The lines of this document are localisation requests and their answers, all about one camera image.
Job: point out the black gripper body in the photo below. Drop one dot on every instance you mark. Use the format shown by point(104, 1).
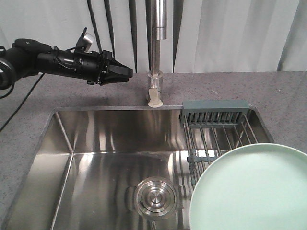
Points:
point(93, 67)

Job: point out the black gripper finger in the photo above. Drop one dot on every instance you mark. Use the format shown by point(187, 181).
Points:
point(119, 70)
point(109, 78)

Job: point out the stainless steel gooseneck faucet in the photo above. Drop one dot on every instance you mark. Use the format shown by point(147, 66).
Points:
point(156, 14)

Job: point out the mint green round plate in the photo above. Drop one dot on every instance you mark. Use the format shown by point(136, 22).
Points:
point(254, 187)

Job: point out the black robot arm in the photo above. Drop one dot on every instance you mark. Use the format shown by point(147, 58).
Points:
point(28, 57)

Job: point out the stainless steel sink basin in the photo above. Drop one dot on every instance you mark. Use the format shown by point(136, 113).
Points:
point(87, 159)

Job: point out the white pleated curtain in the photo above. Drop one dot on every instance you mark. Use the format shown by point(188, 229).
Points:
point(202, 35)

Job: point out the round steel sink drain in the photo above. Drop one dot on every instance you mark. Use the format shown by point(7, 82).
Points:
point(154, 198)

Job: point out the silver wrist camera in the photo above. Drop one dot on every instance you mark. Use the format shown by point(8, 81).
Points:
point(85, 41)

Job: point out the teal wire dish rack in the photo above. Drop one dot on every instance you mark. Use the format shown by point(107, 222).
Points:
point(212, 128)

